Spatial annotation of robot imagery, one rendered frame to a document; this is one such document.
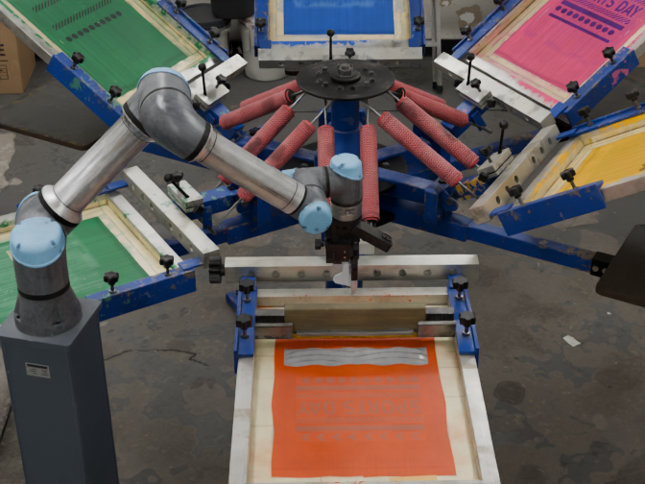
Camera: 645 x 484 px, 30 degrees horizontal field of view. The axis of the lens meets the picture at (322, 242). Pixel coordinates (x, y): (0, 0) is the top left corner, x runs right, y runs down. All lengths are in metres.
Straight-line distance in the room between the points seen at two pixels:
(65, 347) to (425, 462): 0.84
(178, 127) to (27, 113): 1.89
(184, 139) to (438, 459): 0.91
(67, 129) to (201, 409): 1.10
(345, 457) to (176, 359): 1.99
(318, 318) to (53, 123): 1.60
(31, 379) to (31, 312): 0.18
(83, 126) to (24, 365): 1.59
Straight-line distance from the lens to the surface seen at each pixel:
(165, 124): 2.57
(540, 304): 4.98
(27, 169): 6.11
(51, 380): 2.82
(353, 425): 2.83
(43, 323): 2.75
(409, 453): 2.76
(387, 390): 2.93
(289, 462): 2.74
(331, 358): 3.02
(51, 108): 4.43
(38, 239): 2.68
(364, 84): 3.61
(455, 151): 3.63
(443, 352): 3.06
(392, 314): 3.04
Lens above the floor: 2.78
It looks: 31 degrees down
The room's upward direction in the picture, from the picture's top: straight up
